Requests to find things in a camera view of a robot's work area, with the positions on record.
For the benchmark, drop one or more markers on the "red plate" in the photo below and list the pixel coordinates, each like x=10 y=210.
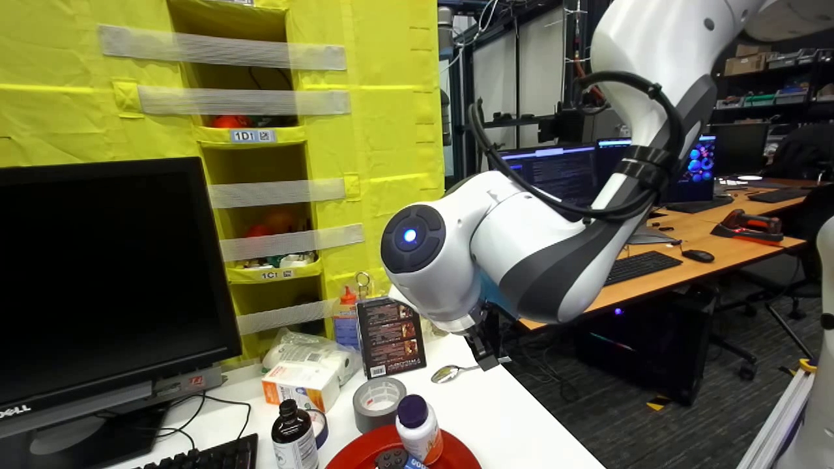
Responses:
x=356 y=456

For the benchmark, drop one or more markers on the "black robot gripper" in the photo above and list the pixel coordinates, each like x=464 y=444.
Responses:
x=492 y=341

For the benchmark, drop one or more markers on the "dark laptop keyboard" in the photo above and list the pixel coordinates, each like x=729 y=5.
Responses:
x=777 y=193

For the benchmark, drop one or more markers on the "yellow floor marker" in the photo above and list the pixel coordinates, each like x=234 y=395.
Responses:
x=658 y=405

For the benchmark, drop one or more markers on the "monitor with grey stand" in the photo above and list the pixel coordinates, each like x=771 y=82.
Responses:
x=700 y=165

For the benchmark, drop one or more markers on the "white metal rail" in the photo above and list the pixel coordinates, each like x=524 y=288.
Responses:
x=772 y=425

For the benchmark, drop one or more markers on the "black Dell monitor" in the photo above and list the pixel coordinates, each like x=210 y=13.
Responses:
x=106 y=277

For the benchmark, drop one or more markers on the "black and red tool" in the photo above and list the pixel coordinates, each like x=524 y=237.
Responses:
x=746 y=224

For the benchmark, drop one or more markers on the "small black keyboard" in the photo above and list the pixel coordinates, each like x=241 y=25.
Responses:
x=218 y=456

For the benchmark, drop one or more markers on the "dark switched-off screen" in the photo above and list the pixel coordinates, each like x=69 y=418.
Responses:
x=738 y=146

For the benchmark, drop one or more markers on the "black computer tower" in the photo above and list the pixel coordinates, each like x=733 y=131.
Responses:
x=648 y=348

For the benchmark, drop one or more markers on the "black computer mouse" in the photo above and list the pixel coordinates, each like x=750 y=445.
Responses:
x=698 y=254

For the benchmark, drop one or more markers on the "black office chair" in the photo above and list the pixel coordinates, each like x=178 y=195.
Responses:
x=811 y=216

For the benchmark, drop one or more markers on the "blue bottle with red cap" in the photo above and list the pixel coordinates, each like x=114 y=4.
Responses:
x=346 y=329

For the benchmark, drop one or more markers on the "monitor showing code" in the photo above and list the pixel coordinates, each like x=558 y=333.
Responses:
x=556 y=170

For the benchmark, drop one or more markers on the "white bottle with purple cap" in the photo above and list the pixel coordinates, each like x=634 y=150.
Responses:
x=419 y=438

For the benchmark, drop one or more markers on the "clear plastic bag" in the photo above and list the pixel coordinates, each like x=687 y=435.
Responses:
x=300 y=348

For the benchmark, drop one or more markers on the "flat black keyboard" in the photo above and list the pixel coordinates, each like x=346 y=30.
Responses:
x=700 y=204

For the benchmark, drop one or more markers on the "metal spoon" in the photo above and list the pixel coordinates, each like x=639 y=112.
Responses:
x=443 y=374

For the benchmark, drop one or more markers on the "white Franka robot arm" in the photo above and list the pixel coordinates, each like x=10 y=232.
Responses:
x=539 y=250

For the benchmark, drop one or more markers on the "black metal frame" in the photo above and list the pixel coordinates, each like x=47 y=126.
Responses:
x=463 y=86

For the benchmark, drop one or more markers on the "grey duct tape roll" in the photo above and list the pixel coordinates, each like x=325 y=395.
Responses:
x=357 y=408

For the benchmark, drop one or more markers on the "white bottle with black cap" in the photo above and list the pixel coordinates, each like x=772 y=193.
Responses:
x=294 y=444

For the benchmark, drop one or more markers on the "white and orange cardboard box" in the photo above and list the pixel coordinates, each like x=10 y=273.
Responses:
x=300 y=380

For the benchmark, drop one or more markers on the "yellow fabric shelf unit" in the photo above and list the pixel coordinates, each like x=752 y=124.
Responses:
x=393 y=131

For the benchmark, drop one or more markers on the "dark picture card box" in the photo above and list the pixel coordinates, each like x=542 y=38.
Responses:
x=393 y=340

